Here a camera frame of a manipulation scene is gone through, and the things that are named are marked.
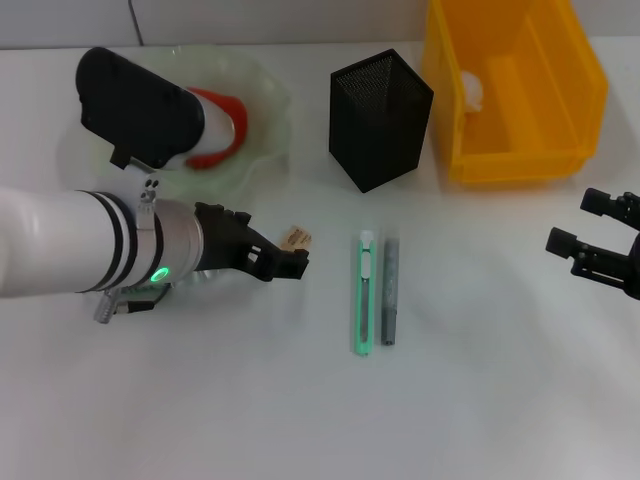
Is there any green utility knife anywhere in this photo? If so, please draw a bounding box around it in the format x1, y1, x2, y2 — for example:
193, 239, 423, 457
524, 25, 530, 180
348, 228, 377, 357

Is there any tan rectangular eraser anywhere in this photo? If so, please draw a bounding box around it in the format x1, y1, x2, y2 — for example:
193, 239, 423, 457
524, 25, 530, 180
282, 225, 314, 251

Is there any white paper ball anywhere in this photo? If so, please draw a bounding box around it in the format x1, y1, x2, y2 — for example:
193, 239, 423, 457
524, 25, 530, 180
459, 69, 486, 114

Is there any silver left camera bracket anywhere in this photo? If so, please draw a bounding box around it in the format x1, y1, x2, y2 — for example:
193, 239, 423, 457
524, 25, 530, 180
133, 172, 162, 232

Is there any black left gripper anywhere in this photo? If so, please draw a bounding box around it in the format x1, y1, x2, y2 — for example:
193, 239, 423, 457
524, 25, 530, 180
192, 201, 311, 284

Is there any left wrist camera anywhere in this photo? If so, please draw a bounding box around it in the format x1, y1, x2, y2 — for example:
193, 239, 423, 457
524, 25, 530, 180
74, 47, 240, 171

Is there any red-orange soft orange fruit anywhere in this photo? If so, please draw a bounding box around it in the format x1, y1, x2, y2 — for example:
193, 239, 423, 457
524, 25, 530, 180
185, 86, 250, 171

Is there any green translucent glass fruit plate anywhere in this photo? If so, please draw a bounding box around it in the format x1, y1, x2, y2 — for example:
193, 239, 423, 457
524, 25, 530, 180
57, 44, 294, 201

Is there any grey glitter pen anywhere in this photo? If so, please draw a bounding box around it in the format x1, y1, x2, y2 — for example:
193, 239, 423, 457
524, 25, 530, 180
379, 227, 402, 347

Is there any yellow plastic storage bin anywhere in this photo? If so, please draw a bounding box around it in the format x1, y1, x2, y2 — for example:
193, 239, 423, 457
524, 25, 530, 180
419, 0, 610, 187

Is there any black mesh pen holder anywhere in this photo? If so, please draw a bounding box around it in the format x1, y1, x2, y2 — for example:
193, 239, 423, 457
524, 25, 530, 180
328, 48, 435, 195

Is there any grey left wrist cable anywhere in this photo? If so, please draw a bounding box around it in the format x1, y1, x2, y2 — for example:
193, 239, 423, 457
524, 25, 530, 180
93, 288, 154, 326

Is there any thin black wall cable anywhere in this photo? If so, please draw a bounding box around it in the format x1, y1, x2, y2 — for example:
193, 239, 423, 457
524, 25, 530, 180
127, 0, 144, 47

